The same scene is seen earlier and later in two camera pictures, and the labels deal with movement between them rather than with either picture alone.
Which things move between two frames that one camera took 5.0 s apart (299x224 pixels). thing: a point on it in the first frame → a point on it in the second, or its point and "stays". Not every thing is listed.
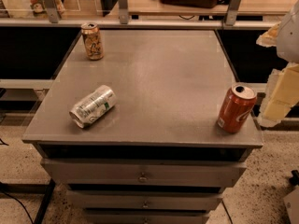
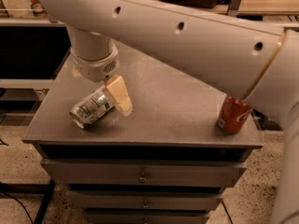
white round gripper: [289, 39] → [95, 69]
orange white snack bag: [37, 3] stays
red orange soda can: [236, 107] stays
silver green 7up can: [93, 105] stays
